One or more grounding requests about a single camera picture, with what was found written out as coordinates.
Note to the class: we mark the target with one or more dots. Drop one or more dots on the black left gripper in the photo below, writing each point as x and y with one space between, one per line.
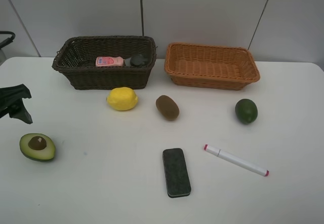
8 96

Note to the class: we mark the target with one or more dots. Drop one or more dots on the halved avocado with pit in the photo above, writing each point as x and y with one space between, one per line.
38 147

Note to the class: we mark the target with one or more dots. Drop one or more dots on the pink bottle white cap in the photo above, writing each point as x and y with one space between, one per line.
109 61

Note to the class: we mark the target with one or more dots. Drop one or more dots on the yellow lemon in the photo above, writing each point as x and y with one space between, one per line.
122 99

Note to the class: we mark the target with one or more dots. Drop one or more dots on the dark green pump bottle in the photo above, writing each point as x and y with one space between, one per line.
137 60

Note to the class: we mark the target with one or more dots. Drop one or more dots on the brown kiwi fruit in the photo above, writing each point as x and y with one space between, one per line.
167 107

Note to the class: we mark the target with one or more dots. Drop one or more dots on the dark felt whiteboard eraser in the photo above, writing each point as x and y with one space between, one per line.
176 174

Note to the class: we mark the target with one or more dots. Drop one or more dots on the white marker pink caps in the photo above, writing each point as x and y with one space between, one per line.
236 160

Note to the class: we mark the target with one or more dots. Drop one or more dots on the green lime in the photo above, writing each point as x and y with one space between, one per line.
246 111

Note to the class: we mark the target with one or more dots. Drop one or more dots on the dark brown wicker basket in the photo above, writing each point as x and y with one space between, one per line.
76 61

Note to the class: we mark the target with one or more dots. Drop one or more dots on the orange wicker basket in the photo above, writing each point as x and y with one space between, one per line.
216 67

